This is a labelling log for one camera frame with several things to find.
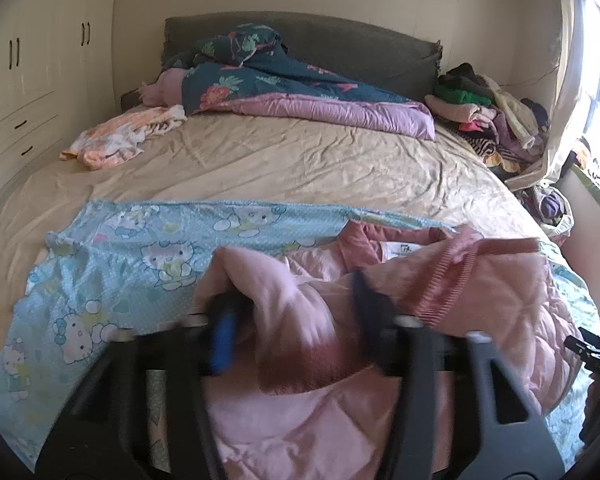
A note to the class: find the pink quilted jacket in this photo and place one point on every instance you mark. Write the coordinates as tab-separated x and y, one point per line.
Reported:
505	280

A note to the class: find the pile of clothes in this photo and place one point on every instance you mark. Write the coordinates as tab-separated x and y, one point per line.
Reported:
480	110

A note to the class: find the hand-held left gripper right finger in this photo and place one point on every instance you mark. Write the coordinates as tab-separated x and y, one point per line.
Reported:
367	305

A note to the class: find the bed with beige sheet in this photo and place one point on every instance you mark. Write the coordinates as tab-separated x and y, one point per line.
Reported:
305	160

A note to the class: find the cream wardrobe with drawers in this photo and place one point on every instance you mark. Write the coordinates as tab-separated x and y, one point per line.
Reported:
30	60

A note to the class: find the blue cartoon print blanket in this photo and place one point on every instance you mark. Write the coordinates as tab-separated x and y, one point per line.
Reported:
130	260

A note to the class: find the grey headboard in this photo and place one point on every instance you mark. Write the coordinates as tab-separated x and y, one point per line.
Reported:
355	45

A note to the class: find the white curtain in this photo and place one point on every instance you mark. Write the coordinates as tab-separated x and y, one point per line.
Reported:
570	60

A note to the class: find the orange and white cloth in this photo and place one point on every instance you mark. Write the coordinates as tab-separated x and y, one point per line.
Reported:
115	140

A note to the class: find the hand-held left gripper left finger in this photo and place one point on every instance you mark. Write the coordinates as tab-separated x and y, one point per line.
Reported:
222	335

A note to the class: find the dark floral quilt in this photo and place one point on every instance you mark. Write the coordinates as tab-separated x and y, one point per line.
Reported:
280	75

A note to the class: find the bag of clothes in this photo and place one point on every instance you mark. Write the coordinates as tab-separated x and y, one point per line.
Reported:
550	207

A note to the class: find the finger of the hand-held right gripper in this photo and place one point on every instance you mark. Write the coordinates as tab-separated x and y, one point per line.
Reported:
590	350

